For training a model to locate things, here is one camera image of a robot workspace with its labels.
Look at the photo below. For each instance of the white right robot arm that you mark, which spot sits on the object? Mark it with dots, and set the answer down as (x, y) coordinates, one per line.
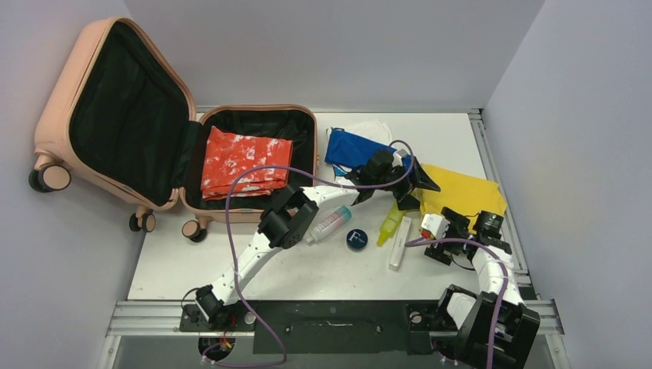
(494, 327)

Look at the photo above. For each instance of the red white patterned cloth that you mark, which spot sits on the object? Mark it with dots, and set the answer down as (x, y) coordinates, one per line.
(229, 155)

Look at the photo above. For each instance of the aluminium front rail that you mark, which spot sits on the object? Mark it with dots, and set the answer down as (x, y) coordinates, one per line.
(164, 318)

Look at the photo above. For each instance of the pink hard-shell suitcase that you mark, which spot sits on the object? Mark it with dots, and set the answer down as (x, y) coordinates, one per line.
(122, 118)

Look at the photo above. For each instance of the white blue printed cloth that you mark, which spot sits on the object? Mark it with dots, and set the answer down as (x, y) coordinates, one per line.
(373, 130)

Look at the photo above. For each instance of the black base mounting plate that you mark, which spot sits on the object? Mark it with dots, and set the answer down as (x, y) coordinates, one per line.
(328, 327)

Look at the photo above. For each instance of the pink teal bottle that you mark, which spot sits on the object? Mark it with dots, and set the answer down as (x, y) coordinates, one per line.
(327, 226)

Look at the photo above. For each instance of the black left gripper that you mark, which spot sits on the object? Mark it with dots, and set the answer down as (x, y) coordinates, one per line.
(416, 179)

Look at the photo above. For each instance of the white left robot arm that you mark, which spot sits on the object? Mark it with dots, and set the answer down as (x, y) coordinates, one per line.
(287, 219)

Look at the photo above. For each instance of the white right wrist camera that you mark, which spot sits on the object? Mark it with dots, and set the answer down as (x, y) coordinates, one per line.
(434, 226)

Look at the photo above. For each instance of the dark blue round tin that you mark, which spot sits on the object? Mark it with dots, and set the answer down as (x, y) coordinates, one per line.
(356, 240)

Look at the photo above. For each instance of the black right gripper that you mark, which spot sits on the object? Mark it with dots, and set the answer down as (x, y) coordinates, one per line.
(457, 221)

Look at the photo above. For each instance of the yellow cloth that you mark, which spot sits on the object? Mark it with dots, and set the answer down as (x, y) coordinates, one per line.
(464, 194)

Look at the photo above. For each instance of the yellow-green tube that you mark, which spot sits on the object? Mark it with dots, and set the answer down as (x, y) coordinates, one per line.
(390, 224)

